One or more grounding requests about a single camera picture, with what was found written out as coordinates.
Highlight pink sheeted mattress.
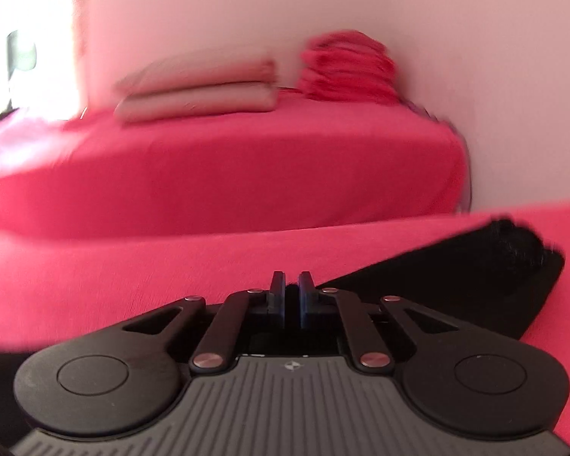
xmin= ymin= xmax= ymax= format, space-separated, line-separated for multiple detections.
xmin=0 ymin=89 xmax=472 ymax=241

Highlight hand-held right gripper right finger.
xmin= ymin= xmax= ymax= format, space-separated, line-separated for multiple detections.
xmin=298 ymin=271 xmax=461 ymax=372

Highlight red folded blanket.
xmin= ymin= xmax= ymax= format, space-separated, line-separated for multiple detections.
xmin=297 ymin=30 xmax=402 ymax=106

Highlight black knit pants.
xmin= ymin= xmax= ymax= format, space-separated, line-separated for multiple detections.
xmin=0 ymin=217 xmax=567 ymax=456

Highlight stack of pink folded cloths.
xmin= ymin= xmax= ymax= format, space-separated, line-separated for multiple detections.
xmin=114 ymin=83 xmax=278 ymax=125

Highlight folded beige towels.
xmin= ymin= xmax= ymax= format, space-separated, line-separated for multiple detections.
xmin=113 ymin=56 xmax=280 ymax=97

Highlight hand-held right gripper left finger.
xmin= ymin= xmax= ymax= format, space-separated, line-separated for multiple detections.
xmin=120 ymin=271 xmax=287 ymax=374

